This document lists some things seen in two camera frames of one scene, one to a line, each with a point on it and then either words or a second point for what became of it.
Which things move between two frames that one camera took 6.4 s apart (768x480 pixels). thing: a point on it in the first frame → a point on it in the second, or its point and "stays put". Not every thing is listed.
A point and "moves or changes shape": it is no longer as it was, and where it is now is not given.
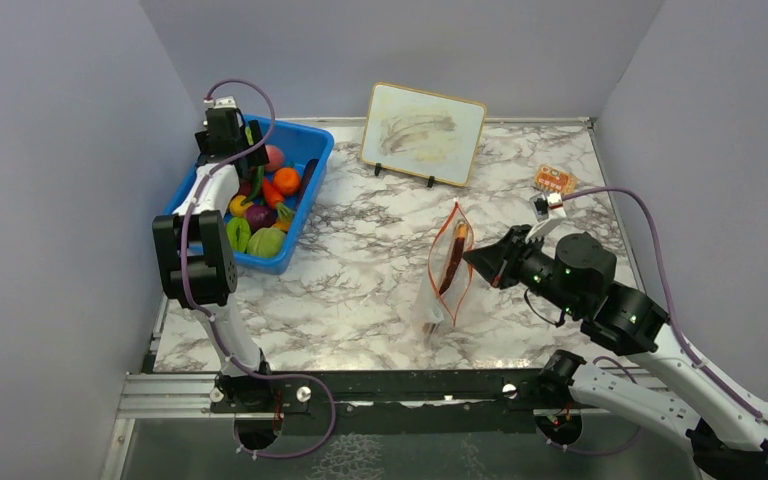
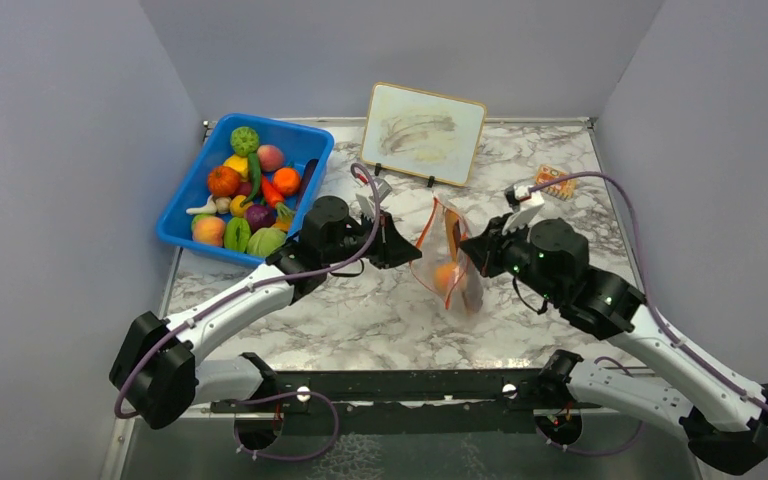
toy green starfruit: (238, 232) stays put
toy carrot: (275, 199) stays put
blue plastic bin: (300, 144) stays put
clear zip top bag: (448, 275) moves or changes shape
